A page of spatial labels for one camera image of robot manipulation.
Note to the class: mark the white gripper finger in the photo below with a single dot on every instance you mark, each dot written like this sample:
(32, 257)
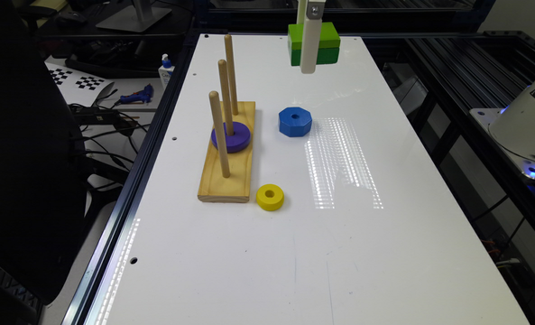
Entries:
(311, 35)
(301, 11)

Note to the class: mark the green square block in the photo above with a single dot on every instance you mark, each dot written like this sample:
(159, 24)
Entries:
(328, 47)

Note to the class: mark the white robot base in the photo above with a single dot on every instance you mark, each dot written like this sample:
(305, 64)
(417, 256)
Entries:
(513, 129)

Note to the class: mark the blue octagon block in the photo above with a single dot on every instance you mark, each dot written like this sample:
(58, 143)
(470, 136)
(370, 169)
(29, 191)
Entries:
(295, 121)

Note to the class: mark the middle wooden peg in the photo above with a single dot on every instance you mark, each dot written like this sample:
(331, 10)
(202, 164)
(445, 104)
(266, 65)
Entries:
(225, 92)

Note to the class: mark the wooden peg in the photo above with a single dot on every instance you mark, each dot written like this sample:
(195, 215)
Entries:
(220, 132)
(230, 60)
(225, 92)

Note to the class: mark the rear wooden peg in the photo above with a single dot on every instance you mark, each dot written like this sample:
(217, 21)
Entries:
(230, 60)

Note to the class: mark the front wooden peg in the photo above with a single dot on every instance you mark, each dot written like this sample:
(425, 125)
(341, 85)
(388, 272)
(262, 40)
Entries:
(220, 132)

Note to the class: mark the white lotion bottle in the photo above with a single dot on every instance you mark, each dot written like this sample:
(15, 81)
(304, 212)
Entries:
(165, 70)

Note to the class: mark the monitor stand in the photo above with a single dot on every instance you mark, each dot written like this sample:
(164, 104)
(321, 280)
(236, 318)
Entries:
(137, 17)

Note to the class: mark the blue glue gun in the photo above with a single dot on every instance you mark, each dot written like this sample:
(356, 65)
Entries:
(144, 96)

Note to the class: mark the wooden peg base board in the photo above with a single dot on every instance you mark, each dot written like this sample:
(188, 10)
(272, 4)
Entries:
(235, 188)

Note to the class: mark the checkerboard calibration sheet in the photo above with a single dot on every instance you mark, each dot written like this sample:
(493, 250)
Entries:
(77, 87)

